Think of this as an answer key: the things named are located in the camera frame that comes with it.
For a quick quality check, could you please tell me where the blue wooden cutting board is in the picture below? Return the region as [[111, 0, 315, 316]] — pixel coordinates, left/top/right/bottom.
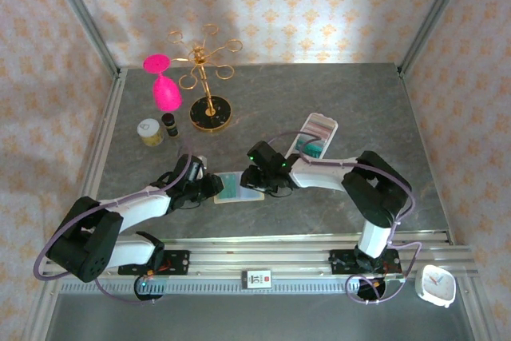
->
[[213, 171, 267, 204]]

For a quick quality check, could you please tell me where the teal card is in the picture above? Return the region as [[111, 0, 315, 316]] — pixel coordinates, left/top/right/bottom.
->
[[297, 137, 327, 160], [217, 172, 248, 201]]

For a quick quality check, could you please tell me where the white rectangular tray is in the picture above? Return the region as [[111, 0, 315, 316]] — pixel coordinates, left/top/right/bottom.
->
[[285, 113, 339, 161]]

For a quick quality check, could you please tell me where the small dark bottle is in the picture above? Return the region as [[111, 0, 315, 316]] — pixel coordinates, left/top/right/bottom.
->
[[160, 113, 180, 138]]

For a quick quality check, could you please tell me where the gold glass rack stand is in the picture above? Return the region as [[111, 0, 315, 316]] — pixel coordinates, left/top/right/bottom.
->
[[166, 24, 244, 133]]

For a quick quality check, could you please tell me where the white label tag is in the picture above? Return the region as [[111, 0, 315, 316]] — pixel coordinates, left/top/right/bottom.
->
[[241, 269, 273, 289]]

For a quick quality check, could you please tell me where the pink wine glass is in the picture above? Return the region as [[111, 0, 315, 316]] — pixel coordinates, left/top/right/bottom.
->
[[142, 54, 184, 113]]

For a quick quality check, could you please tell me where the white square clock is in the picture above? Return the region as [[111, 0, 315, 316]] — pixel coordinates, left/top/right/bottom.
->
[[414, 264, 457, 309]]

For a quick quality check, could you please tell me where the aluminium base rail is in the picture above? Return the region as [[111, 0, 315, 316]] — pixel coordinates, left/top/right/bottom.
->
[[43, 231, 478, 278]]

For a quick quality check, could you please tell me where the grey slotted cable duct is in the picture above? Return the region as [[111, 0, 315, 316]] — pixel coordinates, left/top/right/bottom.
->
[[59, 279, 404, 296]]

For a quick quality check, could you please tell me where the aluminium table side rail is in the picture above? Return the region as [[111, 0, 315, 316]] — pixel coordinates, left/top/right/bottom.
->
[[69, 69, 129, 238]]

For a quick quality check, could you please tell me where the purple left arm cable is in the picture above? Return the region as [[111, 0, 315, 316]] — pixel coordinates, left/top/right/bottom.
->
[[32, 145, 193, 305]]

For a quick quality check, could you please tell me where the aluminium frame post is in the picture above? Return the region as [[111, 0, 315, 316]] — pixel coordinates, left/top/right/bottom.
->
[[42, 0, 123, 78], [397, 0, 476, 78]]

